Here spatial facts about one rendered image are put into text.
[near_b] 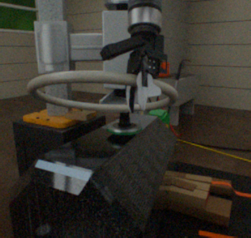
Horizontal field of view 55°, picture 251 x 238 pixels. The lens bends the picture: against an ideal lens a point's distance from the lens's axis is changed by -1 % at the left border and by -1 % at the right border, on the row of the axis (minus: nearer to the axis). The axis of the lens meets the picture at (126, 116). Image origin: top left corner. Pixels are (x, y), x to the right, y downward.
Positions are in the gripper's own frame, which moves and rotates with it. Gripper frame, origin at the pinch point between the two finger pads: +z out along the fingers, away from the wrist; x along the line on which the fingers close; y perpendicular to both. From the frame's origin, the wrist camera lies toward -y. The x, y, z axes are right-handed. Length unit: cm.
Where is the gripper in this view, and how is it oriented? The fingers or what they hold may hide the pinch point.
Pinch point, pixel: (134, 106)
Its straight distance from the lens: 60.5
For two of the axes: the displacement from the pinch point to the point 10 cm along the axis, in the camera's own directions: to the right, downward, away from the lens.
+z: -0.3, 9.9, -1.2
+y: 9.0, 0.8, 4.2
